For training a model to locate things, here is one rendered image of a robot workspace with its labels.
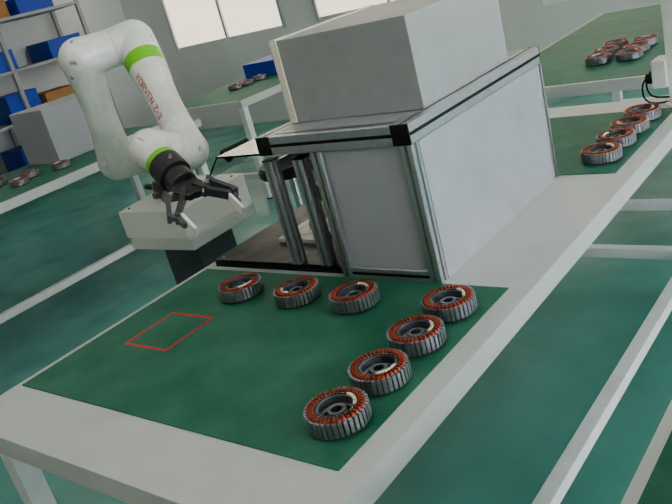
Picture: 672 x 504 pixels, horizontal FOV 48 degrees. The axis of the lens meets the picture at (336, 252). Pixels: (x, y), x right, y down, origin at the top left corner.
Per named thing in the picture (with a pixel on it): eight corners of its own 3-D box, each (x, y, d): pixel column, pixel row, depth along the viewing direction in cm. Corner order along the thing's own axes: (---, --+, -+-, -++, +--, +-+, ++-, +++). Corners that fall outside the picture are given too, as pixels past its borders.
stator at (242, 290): (214, 299, 194) (209, 286, 192) (250, 280, 199) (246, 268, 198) (234, 308, 185) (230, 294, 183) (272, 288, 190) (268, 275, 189)
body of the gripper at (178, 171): (191, 182, 200) (210, 201, 195) (162, 193, 196) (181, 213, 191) (189, 159, 195) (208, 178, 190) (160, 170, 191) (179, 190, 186)
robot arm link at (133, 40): (109, 46, 234) (101, 18, 223) (148, 34, 237) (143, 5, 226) (130, 90, 227) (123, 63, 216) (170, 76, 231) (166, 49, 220)
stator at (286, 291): (311, 283, 187) (307, 270, 185) (329, 296, 177) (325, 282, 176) (269, 301, 183) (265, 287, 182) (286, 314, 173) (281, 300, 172)
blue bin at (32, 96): (-5, 126, 802) (-15, 101, 792) (25, 116, 827) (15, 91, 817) (15, 123, 775) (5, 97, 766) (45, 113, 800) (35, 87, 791)
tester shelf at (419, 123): (259, 156, 185) (254, 138, 183) (404, 81, 232) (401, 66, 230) (411, 145, 157) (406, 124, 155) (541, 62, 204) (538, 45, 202)
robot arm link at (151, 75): (123, 81, 223) (139, 53, 216) (157, 85, 231) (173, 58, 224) (170, 178, 210) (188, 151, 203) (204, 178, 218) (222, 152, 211)
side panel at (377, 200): (343, 277, 186) (309, 152, 174) (350, 272, 188) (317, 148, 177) (442, 284, 168) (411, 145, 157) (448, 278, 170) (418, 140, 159)
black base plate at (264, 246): (216, 266, 217) (214, 259, 217) (344, 185, 262) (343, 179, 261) (345, 274, 188) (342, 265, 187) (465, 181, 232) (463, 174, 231)
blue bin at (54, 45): (32, 63, 831) (25, 46, 824) (63, 54, 860) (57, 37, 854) (53, 58, 805) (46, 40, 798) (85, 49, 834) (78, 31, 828)
